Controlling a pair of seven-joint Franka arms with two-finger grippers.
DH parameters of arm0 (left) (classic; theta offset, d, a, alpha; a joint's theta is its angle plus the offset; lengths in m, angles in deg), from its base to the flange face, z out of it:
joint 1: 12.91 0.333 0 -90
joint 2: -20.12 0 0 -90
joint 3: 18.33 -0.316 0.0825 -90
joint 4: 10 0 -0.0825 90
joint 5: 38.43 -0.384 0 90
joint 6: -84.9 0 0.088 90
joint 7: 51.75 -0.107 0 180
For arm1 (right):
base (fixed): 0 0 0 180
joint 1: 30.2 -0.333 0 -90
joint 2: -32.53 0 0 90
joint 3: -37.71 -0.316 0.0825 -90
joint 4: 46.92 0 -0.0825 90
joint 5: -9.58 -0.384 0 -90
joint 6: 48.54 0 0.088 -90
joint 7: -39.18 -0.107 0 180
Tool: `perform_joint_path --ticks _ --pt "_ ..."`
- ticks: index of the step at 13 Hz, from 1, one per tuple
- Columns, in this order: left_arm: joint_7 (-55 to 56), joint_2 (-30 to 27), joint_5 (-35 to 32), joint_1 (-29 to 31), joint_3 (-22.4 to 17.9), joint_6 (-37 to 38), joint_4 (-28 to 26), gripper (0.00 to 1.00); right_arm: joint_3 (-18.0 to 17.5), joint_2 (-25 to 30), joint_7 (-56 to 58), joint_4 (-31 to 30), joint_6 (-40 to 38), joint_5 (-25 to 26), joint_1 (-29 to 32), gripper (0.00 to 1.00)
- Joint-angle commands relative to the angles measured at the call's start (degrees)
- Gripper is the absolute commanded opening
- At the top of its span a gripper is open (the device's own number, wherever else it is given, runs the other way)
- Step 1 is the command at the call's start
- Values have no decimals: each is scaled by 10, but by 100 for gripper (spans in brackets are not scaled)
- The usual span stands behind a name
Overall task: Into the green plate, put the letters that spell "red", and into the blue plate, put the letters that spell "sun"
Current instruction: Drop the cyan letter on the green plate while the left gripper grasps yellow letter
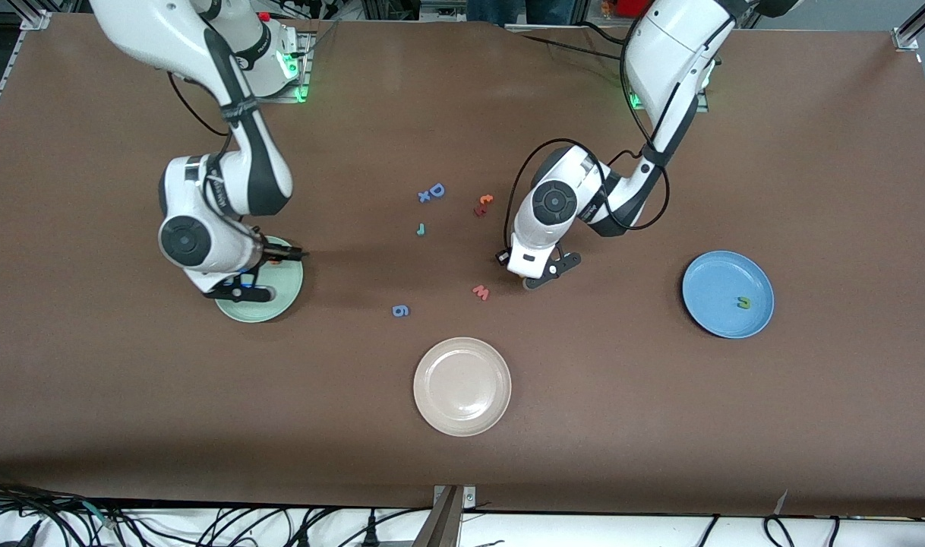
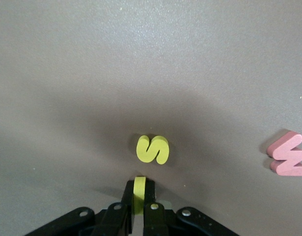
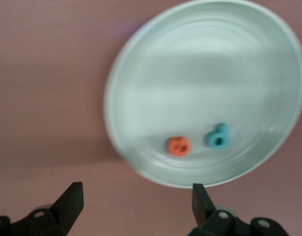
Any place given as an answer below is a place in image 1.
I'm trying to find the aluminium corner frame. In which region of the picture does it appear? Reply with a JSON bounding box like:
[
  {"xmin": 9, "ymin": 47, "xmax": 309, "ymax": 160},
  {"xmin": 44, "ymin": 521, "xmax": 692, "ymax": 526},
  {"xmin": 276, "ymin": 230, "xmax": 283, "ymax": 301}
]
[
  {"xmin": 892, "ymin": 0, "xmax": 925, "ymax": 52},
  {"xmin": 0, "ymin": 0, "xmax": 53, "ymax": 145}
]

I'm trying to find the black cable loop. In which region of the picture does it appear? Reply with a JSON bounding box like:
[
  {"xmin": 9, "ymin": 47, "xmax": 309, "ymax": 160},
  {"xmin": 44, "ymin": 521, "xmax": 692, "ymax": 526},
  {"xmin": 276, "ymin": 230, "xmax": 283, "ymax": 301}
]
[{"xmin": 762, "ymin": 515, "xmax": 797, "ymax": 547}]

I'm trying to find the aluminium profile bar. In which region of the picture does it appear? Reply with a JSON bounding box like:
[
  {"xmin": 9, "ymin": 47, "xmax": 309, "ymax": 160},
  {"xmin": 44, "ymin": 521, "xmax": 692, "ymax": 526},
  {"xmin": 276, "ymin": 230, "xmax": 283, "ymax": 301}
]
[{"xmin": 412, "ymin": 485, "xmax": 478, "ymax": 547}]

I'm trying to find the black base cable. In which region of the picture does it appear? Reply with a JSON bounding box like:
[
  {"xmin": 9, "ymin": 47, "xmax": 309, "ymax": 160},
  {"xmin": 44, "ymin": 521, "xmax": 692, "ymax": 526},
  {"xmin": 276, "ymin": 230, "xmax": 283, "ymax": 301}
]
[{"xmin": 508, "ymin": 21, "xmax": 630, "ymax": 65}]

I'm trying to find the blue plate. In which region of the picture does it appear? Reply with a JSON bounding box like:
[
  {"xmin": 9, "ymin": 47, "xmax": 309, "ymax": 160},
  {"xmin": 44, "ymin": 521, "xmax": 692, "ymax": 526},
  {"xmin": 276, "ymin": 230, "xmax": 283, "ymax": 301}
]
[{"xmin": 682, "ymin": 251, "xmax": 775, "ymax": 340}]

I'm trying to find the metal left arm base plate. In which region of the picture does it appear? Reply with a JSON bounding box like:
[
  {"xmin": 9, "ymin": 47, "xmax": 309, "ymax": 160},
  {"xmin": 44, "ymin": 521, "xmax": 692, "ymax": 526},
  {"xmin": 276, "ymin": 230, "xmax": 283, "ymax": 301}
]
[{"xmin": 628, "ymin": 87, "xmax": 710, "ymax": 113}]

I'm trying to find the person in blue jeans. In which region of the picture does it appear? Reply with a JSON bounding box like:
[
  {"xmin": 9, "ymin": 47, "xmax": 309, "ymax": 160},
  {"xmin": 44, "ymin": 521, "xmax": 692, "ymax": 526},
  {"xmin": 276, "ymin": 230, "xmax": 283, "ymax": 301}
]
[{"xmin": 466, "ymin": 0, "xmax": 577, "ymax": 25}]

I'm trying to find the pale green plate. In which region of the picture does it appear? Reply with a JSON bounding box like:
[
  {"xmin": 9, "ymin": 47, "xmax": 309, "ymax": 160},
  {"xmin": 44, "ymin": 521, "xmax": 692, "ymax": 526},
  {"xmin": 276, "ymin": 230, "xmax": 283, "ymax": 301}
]
[{"xmin": 214, "ymin": 236, "xmax": 305, "ymax": 324}]

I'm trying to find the brown table cover sheet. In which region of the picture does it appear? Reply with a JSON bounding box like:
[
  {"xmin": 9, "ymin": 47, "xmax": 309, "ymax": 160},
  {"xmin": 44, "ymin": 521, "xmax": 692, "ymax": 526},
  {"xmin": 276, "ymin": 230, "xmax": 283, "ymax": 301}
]
[{"xmin": 0, "ymin": 14, "xmax": 925, "ymax": 517}]

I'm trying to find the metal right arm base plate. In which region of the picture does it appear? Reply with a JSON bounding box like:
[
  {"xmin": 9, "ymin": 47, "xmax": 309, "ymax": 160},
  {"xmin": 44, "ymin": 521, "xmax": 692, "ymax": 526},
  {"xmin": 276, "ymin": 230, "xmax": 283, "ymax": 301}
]
[{"xmin": 261, "ymin": 30, "xmax": 313, "ymax": 103}]

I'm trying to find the beige plate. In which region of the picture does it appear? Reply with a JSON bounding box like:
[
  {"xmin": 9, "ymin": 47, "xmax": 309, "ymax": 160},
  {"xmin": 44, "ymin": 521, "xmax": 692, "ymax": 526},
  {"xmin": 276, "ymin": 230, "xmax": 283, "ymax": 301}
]
[{"xmin": 413, "ymin": 337, "xmax": 513, "ymax": 438}]

